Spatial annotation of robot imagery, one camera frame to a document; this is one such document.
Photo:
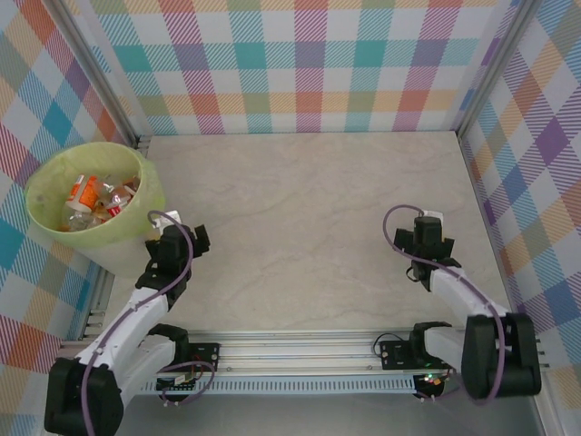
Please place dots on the red and gold bottle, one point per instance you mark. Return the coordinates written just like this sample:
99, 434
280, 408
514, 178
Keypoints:
114, 210

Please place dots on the copper brown coffee bottle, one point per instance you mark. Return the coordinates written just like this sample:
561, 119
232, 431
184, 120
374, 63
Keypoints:
123, 191

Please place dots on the orange label bottle gold cap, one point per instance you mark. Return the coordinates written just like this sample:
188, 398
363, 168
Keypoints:
85, 194

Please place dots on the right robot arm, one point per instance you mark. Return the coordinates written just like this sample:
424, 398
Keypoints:
499, 354

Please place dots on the light green bin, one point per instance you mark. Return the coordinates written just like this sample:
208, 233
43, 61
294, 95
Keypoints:
127, 254

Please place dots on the small circuit board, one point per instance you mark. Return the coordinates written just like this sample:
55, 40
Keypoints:
429, 380
177, 383

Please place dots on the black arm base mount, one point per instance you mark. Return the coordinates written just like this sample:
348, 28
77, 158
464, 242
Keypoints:
394, 355
205, 356

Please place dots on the aluminium mounting rail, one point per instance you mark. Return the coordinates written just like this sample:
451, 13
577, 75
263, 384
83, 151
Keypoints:
295, 352

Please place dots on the aluminium frame post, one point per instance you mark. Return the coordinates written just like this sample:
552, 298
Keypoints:
102, 68
495, 68

